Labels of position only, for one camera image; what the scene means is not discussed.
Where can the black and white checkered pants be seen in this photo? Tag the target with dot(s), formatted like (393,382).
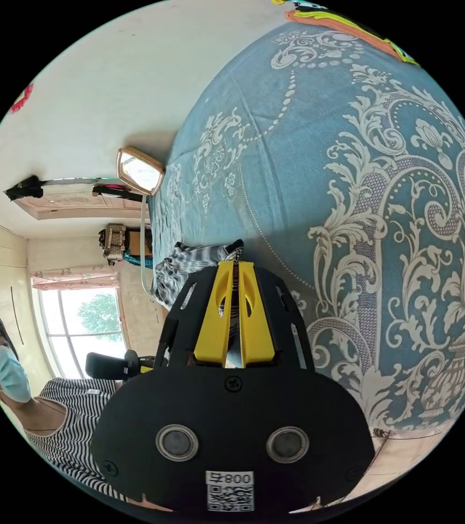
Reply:
(183,266)

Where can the bed with blue patterned quilt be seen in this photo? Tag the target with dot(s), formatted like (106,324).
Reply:
(298,163)

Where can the pink curtain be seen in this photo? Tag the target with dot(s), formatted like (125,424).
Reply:
(73,278)

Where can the person's right hand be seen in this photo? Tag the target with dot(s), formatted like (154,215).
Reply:
(156,503)

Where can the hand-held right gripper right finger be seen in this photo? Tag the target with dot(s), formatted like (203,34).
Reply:
(259,331)

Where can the person's body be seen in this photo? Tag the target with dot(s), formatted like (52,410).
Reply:
(64,417)

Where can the pile of clothes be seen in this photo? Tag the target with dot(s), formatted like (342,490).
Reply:
(339,20)

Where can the woven basket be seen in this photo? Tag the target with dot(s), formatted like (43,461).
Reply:
(114,241)

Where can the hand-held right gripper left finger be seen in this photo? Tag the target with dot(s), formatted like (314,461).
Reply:
(210,327)

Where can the mirror with golden frame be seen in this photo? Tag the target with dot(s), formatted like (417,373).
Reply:
(140,172)

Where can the window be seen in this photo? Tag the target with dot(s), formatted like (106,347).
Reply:
(81,327)

